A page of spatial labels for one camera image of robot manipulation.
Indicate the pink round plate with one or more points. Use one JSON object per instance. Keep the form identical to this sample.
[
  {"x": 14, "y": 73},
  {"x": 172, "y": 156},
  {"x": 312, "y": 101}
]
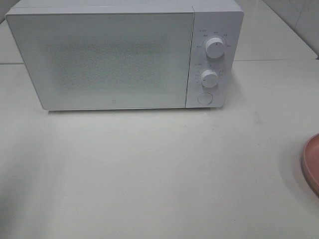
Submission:
[{"x": 310, "y": 163}]

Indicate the white microwave door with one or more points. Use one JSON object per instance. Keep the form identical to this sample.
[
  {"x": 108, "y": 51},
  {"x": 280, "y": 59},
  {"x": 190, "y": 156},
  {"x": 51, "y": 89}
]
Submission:
[{"x": 106, "y": 61}]

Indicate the white microwave oven body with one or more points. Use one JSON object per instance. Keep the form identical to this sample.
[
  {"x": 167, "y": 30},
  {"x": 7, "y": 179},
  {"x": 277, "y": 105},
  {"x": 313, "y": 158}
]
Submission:
[{"x": 210, "y": 18}]

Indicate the white microwave knob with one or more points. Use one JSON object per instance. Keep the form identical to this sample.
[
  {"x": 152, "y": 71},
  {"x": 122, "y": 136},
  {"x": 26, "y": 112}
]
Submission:
[
  {"x": 209, "y": 79},
  {"x": 214, "y": 47}
]

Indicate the round white door button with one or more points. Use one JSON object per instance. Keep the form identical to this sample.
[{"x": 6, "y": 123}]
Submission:
[{"x": 205, "y": 98}]

